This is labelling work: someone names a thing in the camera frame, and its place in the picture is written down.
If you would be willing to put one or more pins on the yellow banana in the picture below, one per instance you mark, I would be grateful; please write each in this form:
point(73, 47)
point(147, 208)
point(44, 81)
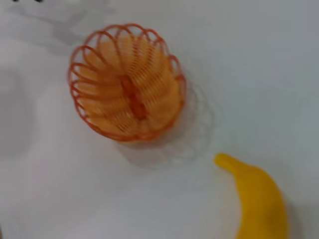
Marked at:
point(259, 199)

